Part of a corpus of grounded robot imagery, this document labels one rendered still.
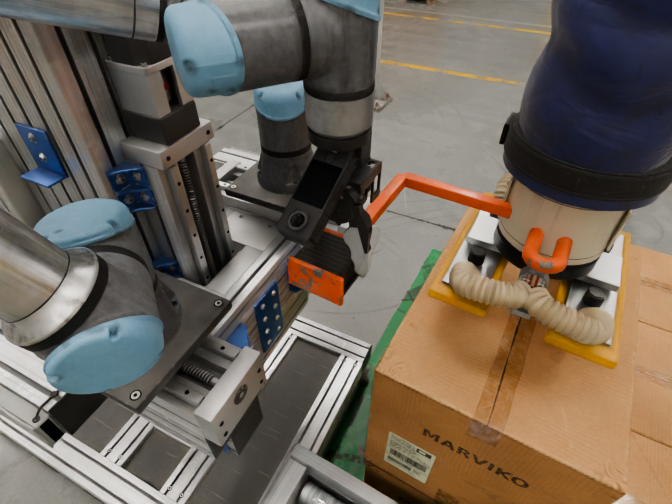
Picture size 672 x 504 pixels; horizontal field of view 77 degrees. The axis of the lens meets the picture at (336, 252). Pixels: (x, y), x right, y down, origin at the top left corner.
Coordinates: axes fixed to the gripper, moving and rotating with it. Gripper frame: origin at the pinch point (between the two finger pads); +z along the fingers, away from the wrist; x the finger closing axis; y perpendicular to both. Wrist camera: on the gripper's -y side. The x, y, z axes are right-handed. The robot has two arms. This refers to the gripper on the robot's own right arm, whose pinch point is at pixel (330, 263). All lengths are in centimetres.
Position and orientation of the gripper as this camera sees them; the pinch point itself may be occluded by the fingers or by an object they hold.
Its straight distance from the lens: 59.5
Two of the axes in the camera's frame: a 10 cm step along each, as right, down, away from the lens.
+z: 0.0, 7.3, 6.8
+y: 5.0, -5.9, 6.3
